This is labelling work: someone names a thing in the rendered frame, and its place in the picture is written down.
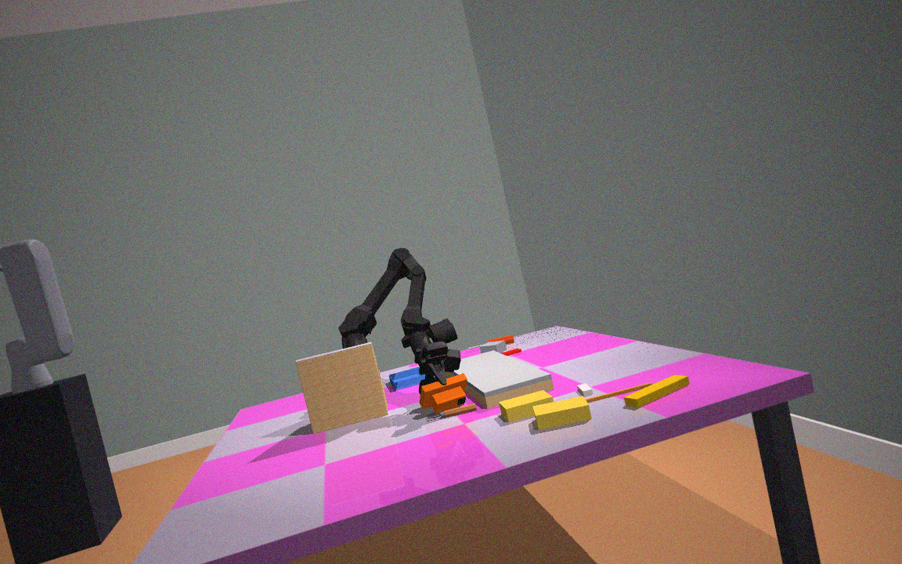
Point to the blue shallow tray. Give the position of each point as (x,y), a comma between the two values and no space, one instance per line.
(406,378)

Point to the orange thin bar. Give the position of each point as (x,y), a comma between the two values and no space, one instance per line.
(618,392)

